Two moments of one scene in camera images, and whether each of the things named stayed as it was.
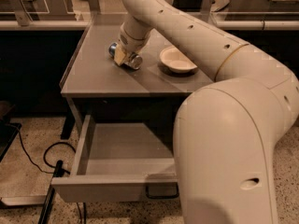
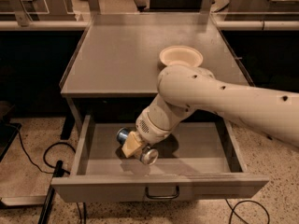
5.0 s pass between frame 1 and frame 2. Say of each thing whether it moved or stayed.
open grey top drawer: stayed
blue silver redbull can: moved
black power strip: stayed
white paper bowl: stayed
